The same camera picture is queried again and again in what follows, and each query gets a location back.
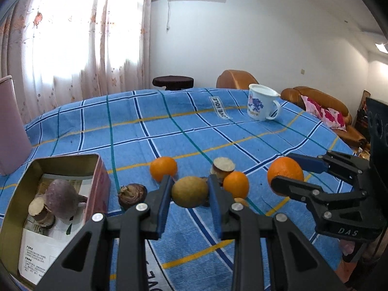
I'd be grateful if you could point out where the pink floral cushion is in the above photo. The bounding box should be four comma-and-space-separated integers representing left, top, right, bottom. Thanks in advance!
301, 95, 346, 131

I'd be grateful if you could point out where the purple round turnip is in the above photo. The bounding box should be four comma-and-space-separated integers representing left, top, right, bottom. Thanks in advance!
45, 179, 88, 219

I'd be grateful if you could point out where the brown leather armchair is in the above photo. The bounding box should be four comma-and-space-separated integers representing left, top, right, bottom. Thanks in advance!
216, 70, 258, 90

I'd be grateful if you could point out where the pink plastic pitcher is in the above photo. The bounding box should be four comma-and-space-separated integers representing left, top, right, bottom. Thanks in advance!
0, 76, 32, 176

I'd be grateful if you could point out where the sheer floral curtain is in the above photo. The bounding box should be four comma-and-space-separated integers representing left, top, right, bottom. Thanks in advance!
1, 0, 151, 123

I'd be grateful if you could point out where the cut sweet potato piece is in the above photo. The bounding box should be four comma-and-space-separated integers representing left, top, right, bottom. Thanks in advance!
210, 157, 235, 181

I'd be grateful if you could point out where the brown leather sofa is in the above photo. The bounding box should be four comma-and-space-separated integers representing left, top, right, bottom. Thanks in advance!
281, 86, 368, 149

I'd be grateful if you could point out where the green-brown round fruit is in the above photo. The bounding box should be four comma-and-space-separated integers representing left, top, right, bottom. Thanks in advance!
171, 176, 209, 208

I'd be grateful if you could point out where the orange fruit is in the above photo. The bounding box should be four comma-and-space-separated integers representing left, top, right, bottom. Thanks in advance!
223, 171, 249, 199
149, 156, 178, 182
267, 156, 305, 196

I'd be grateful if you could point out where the blue plaid tablecloth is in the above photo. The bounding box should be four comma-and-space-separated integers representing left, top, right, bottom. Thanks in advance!
0, 87, 358, 291

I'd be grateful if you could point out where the dark round stool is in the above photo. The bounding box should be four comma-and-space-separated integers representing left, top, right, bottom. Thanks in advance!
152, 76, 194, 91

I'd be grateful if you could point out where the pink metal tin box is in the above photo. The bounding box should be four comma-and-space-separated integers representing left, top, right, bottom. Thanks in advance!
1, 154, 111, 290

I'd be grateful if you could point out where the white floral mug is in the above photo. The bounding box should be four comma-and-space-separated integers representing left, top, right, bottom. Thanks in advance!
247, 83, 282, 121

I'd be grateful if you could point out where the printed paper leaflet in box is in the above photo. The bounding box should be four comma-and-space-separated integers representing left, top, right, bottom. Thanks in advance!
18, 173, 94, 285

